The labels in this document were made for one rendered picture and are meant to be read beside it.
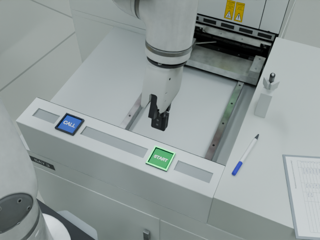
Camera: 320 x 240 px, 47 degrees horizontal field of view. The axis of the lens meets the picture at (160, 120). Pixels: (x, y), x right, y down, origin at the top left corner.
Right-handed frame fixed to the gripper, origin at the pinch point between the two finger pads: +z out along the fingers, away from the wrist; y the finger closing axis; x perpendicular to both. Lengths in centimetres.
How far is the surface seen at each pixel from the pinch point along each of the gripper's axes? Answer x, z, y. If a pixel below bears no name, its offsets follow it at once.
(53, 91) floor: -109, 93, -98
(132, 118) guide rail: -17.0, 22.9, -22.3
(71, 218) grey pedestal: -17.2, 32.5, 10.6
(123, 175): -8.3, 21.9, -0.2
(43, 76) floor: -124, 91, -107
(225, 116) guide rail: 8.9, 19.8, -33.9
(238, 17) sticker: 2, -1, -59
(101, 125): -18.2, 14.4, -6.6
